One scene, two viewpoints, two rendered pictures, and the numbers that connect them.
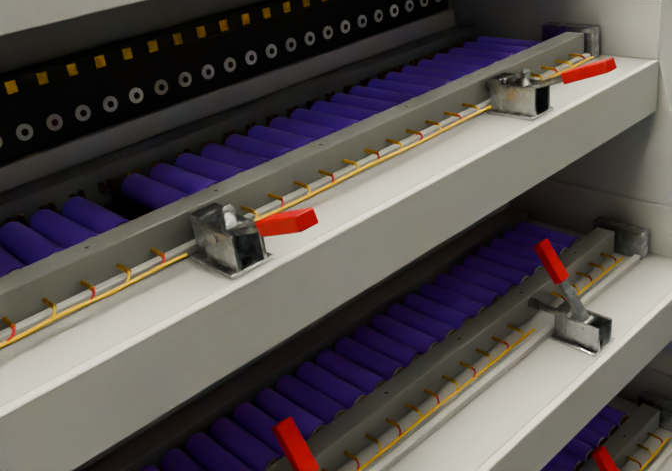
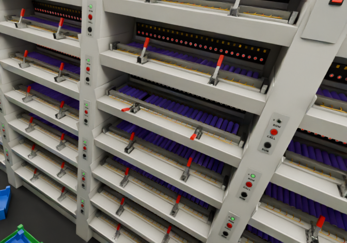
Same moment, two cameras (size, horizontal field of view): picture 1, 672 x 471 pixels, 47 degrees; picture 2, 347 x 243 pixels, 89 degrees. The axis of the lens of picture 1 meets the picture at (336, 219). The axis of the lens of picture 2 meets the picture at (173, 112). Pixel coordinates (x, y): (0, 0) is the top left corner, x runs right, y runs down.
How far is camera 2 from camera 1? 0.61 m
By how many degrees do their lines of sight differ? 54
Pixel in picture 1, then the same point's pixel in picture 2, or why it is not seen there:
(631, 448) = (196, 209)
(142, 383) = (115, 112)
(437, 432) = (154, 157)
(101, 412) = (111, 110)
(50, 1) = (127, 70)
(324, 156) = (160, 111)
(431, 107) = (184, 120)
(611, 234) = (221, 179)
